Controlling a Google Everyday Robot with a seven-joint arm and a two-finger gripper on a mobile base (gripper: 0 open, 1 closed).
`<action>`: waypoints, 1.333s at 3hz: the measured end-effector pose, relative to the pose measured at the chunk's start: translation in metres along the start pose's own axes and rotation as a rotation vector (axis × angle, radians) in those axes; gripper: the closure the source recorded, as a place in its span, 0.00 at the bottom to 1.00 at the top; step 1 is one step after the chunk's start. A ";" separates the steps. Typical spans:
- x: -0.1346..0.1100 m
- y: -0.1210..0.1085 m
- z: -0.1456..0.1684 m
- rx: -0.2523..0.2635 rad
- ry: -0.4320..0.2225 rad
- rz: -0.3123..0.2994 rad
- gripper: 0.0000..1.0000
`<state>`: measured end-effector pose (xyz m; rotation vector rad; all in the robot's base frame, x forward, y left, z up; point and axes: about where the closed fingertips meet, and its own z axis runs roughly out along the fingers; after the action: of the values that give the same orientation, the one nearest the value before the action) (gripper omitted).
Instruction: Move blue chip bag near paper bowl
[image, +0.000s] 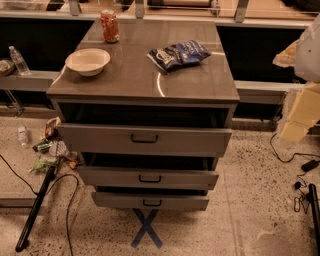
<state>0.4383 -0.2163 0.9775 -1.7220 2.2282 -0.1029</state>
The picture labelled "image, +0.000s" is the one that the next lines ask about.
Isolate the blue chip bag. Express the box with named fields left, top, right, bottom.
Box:
left=147, top=40, right=211, bottom=73

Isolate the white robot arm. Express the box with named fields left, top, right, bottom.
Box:
left=273, top=25, right=320, bottom=145

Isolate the white paper bowl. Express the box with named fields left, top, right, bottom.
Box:
left=65, top=48, right=111, bottom=77

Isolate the bowl on left ledge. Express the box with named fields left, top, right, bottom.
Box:
left=0, top=59, right=15, bottom=77

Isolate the black pole right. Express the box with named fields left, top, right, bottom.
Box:
left=308, top=184, right=320, bottom=256

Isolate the grey drawer cabinet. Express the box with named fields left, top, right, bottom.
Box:
left=47, top=20, right=239, bottom=197

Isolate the blue tape cross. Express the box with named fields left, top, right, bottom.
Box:
left=131, top=209, right=163, bottom=249

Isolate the orange soda can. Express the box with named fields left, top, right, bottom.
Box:
left=101, top=10, right=119, bottom=43

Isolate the middle grey drawer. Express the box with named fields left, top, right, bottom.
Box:
left=79, top=166, right=218, bottom=190

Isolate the grey drawer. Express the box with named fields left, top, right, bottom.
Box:
left=92, top=192, right=209, bottom=211
left=79, top=166, right=218, bottom=190
left=59, top=123, right=232, bottom=157

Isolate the bottom grey drawer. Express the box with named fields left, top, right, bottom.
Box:
left=92, top=192, right=209, bottom=211

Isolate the top grey drawer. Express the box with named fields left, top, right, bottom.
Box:
left=59, top=123, right=232, bottom=157

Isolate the pile of snack trash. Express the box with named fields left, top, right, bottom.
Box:
left=30, top=117, right=79, bottom=173

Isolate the black bar on floor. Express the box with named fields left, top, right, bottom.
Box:
left=15, top=167, right=56, bottom=252

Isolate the green can on floor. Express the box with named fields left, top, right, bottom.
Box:
left=32, top=140, right=53, bottom=153

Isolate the small water bottle on floor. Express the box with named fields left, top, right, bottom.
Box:
left=17, top=126, right=29, bottom=146

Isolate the clear water bottle on ledge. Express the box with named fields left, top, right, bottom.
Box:
left=9, top=46, right=31, bottom=75

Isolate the black cable on floor left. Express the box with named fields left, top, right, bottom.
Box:
left=0, top=153, right=81, bottom=256

